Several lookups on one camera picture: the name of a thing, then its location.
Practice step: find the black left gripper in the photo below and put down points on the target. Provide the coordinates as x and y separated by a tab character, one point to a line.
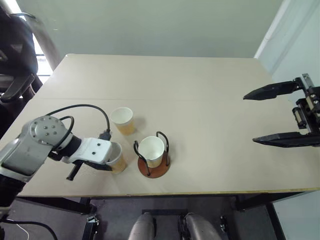
80	164

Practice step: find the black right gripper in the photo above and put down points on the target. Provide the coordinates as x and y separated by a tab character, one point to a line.
308	112

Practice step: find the paper cup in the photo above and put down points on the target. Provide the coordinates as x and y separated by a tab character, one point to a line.
124	122
151	150
119	162

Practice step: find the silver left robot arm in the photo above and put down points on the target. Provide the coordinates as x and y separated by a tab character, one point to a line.
27	147

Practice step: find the dark rounded grey shape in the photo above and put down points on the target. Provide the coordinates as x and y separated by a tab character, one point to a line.
143	227
200	227

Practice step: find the grey metal pole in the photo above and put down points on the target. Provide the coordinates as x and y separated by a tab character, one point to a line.
45	42

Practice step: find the black office chair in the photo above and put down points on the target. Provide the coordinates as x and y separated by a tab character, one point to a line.
17	50

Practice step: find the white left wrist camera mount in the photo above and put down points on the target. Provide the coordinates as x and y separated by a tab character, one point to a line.
96	148

